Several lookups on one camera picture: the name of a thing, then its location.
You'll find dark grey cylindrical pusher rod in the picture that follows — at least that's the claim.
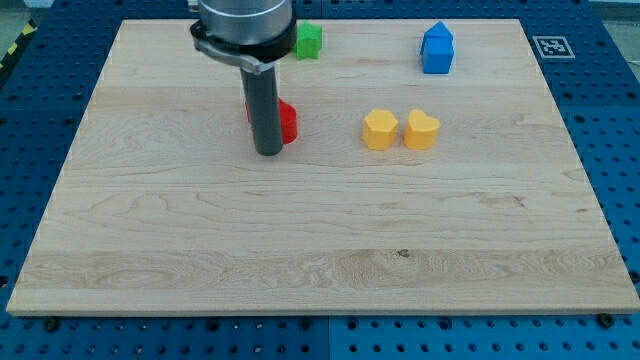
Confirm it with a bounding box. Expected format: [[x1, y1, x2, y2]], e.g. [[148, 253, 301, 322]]
[[241, 65, 283, 156]]

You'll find green star block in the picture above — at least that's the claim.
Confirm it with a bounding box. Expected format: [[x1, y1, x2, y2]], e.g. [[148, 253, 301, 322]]
[[295, 21, 323, 60]]

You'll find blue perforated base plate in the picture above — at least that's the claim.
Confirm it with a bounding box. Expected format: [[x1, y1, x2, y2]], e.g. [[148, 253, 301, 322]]
[[1, 0, 639, 359]]

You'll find red circle block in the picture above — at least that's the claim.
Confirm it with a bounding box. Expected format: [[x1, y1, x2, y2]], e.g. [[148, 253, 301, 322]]
[[244, 98, 298, 147]]

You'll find yellow hexagon block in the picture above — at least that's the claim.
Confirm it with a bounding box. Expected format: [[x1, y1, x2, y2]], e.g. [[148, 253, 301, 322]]
[[361, 109, 398, 151]]

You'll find yellow heart block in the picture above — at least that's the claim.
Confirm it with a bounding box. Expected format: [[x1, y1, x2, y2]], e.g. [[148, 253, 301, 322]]
[[403, 109, 441, 150]]

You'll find white fiducial marker tag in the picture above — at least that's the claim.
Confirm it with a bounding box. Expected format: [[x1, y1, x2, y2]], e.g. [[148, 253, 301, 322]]
[[533, 35, 575, 59]]

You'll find blue house-shaped block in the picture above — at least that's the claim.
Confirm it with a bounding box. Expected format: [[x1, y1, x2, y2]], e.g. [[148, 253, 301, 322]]
[[420, 21, 454, 74]]

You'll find light wooden board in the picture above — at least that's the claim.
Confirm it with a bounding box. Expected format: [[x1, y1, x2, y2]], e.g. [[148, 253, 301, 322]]
[[7, 19, 639, 316]]

